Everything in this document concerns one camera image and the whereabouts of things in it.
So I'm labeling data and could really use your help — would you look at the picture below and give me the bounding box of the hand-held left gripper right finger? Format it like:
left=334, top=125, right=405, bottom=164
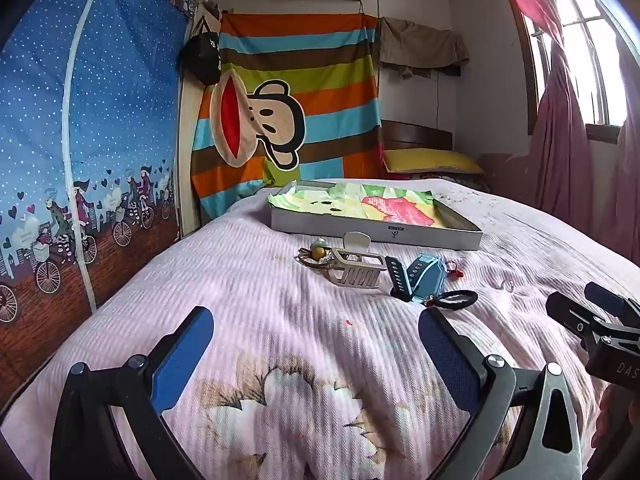
left=418, top=306, right=583, bottom=480

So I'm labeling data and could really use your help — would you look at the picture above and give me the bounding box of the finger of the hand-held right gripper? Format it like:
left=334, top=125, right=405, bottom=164
left=546, top=291, right=608, bottom=347
left=584, top=281, right=640, bottom=322

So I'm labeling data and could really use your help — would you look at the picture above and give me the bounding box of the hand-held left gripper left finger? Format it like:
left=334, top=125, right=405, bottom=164
left=50, top=306, right=216, bottom=480

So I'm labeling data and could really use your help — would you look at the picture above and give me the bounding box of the black hair tie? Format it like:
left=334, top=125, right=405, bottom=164
left=425, top=290, right=479, bottom=312

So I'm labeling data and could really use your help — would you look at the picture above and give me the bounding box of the blue wrist watch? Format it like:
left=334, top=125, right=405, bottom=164
left=385, top=252, right=447, bottom=304

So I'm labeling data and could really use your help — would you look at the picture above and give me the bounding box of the white hair claw clip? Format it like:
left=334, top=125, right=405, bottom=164
left=330, top=231, right=389, bottom=289

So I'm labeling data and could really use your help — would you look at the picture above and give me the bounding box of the shallow grey cardboard box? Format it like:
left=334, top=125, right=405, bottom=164
left=268, top=181, right=485, bottom=252

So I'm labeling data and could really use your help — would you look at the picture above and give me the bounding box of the person's right hand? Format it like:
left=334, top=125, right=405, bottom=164
left=592, top=385, right=640, bottom=461

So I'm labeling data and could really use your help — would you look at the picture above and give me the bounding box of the pink curtain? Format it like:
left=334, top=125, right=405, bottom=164
left=492, top=0, right=640, bottom=235

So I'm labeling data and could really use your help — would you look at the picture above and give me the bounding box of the dark patterned bedding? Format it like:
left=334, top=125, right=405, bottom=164
left=395, top=170, right=493, bottom=193

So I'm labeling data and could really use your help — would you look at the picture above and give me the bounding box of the colourful paper sheet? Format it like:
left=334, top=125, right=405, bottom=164
left=268, top=183, right=442, bottom=227

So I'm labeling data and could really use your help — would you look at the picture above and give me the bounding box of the yellow pillow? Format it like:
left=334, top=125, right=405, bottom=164
left=382, top=148, right=486, bottom=176

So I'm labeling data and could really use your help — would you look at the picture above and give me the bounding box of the light wooden board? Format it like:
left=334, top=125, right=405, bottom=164
left=177, top=5, right=203, bottom=238

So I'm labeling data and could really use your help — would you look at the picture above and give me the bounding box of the dark wooden headboard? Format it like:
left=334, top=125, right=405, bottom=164
left=381, top=120, right=455, bottom=152

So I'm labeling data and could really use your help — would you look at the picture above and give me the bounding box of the blue bicycle print fabric wardrobe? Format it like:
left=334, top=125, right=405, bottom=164
left=0, top=0, right=195, bottom=401

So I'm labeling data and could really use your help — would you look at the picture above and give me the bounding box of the window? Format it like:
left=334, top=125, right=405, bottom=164
left=520, top=0, right=640, bottom=142

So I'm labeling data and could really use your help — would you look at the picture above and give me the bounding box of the black hanging bag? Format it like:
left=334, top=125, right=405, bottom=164
left=181, top=29, right=222, bottom=86

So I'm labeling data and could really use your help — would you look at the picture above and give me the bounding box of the striped monkey print cloth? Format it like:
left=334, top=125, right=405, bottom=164
left=190, top=10, right=384, bottom=222

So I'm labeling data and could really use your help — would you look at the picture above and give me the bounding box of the khaki hanging garment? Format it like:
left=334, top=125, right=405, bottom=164
left=378, top=16, right=471, bottom=81

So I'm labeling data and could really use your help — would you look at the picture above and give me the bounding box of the brown hair tie yellow bead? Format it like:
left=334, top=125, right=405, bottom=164
left=295, top=247, right=342, bottom=268

